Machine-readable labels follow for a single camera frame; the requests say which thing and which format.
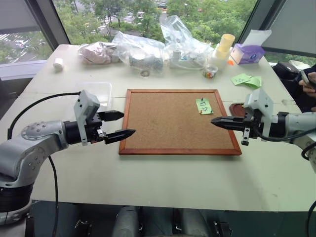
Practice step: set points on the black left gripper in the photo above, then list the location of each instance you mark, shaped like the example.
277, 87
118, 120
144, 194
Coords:
92, 127

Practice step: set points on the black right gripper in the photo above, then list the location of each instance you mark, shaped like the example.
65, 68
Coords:
254, 123

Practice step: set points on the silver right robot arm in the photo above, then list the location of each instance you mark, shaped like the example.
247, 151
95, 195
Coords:
298, 123

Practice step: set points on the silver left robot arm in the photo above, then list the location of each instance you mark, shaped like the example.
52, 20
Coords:
32, 148

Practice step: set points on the green sticky note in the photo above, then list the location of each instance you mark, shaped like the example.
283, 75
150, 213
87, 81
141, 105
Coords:
204, 106

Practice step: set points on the loose green paper note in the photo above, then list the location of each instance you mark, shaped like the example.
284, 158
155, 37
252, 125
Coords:
255, 82
239, 79

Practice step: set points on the wood framed cork board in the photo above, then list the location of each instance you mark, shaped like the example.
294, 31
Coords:
163, 123

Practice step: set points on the small jar of coloured pins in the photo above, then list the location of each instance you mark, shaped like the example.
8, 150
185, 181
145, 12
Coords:
210, 72

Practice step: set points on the person's bare hand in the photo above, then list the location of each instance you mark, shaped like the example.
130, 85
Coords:
308, 87

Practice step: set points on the clear plastic container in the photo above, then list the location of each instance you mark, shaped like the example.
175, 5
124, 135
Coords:
103, 91

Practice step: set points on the small orange item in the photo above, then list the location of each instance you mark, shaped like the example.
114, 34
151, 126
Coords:
231, 62

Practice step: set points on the stacked pale yellow cups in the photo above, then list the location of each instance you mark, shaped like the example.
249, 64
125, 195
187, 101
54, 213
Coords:
222, 51

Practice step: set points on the purple tissue box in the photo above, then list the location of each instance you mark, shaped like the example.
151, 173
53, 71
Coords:
247, 53

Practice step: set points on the clear bag with grey items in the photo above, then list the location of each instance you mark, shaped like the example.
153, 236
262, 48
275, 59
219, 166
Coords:
140, 54

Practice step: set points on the black bag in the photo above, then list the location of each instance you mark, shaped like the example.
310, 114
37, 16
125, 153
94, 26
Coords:
285, 71

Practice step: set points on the pink wrapped bag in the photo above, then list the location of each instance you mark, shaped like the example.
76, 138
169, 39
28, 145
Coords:
95, 53

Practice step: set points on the person's dark clothing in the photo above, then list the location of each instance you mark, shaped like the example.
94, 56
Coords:
304, 98

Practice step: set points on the white tape roll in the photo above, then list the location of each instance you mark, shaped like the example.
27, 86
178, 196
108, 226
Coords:
58, 65

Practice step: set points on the grey rounded robot part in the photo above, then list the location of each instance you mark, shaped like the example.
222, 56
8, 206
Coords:
126, 222

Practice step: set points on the large clear plastic bag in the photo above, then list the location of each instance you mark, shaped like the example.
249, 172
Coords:
182, 37

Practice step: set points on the grey window roller blind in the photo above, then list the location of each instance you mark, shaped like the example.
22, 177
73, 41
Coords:
17, 14
293, 24

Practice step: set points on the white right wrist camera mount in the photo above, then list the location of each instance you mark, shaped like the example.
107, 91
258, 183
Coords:
259, 101

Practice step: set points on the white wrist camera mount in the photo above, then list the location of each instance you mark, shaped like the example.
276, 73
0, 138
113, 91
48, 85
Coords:
259, 101
85, 103

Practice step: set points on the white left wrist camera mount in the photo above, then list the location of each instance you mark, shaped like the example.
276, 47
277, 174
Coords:
85, 103

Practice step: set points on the dark window frame post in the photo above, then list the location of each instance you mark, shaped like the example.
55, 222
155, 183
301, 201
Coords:
49, 22
256, 17

